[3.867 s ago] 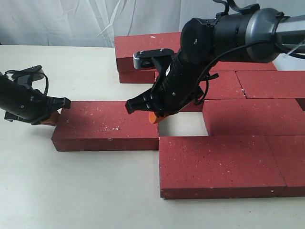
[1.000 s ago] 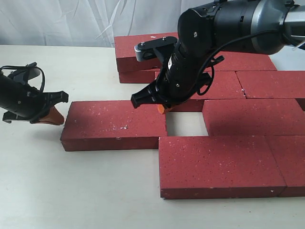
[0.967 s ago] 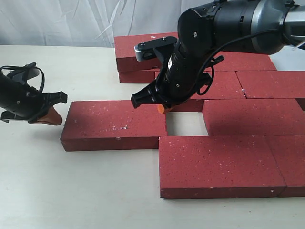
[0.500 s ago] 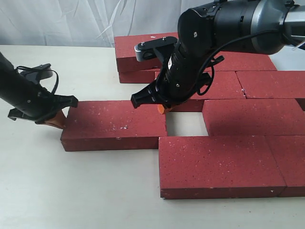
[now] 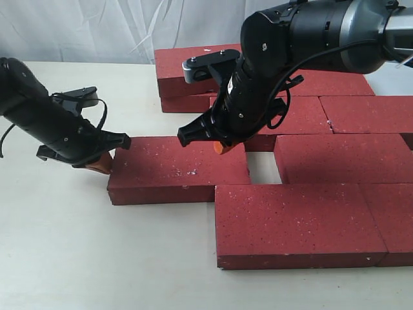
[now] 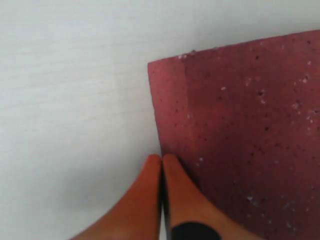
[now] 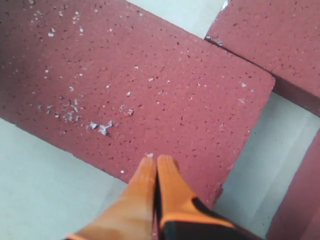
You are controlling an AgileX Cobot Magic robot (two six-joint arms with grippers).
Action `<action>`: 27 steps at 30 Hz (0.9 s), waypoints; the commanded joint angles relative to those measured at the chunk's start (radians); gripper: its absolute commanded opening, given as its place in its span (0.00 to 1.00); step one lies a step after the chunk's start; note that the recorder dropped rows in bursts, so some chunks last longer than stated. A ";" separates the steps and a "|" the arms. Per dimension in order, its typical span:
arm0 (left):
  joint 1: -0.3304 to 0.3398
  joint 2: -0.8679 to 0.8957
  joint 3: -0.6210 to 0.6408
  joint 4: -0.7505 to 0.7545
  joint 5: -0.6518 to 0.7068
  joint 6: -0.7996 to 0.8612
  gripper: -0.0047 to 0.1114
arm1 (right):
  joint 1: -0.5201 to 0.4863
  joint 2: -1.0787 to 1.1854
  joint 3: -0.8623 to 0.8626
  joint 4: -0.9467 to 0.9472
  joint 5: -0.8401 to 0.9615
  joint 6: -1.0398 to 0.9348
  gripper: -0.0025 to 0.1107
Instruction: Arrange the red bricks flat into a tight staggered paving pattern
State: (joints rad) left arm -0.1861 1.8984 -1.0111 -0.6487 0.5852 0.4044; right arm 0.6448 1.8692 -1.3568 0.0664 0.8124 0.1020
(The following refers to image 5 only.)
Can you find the white wrinkled backdrop cloth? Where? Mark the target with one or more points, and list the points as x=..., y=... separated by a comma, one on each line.
x=117, y=31

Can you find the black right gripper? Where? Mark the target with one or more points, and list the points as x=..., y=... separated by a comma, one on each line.
x=247, y=101

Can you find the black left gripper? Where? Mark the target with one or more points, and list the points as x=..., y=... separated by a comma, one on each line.
x=70, y=138

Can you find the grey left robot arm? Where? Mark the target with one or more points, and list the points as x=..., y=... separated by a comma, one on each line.
x=19, y=91

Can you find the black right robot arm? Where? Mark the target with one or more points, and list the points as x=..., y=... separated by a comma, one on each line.
x=336, y=36

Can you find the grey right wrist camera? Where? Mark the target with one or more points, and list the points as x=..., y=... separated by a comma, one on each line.
x=218, y=66

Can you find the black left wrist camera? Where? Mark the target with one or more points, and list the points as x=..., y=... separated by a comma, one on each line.
x=86, y=96

